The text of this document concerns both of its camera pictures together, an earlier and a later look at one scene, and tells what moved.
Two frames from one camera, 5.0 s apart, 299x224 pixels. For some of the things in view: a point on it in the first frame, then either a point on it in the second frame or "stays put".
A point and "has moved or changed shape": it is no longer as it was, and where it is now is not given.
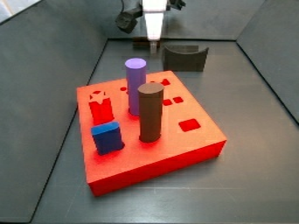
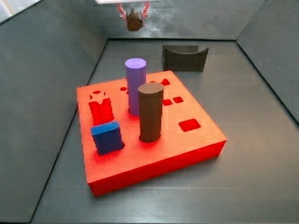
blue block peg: (107, 136) stays put
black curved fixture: (183, 58) stays put
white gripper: (154, 9) to (103, 2)
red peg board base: (191, 140) stays put
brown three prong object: (142, 43) has moved or changed shape
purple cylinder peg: (135, 79) stays put
